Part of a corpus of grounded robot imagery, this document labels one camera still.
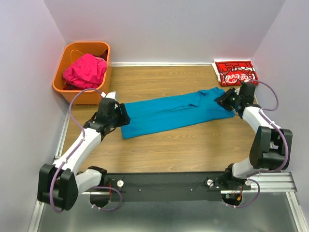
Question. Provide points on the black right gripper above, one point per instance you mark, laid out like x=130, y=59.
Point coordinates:
x=223, y=99

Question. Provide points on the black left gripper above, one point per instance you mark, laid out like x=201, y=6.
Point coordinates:
x=124, y=119

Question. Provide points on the blue t shirt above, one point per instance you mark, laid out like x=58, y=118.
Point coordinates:
x=168, y=113

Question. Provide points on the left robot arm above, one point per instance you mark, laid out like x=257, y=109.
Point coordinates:
x=60, y=183

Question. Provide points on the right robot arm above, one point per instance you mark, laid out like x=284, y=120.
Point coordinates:
x=270, y=151

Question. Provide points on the folded red coca-cola shirt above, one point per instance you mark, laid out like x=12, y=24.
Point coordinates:
x=232, y=72

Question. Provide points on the pink t shirt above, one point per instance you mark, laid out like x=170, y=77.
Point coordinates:
x=86, y=72

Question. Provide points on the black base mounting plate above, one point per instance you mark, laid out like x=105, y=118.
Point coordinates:
x=170, y=187

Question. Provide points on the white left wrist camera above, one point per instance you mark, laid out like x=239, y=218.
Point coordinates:
x=110, y=95

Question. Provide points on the aluminium extrusion rail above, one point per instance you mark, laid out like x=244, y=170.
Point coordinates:
x=266, y=207

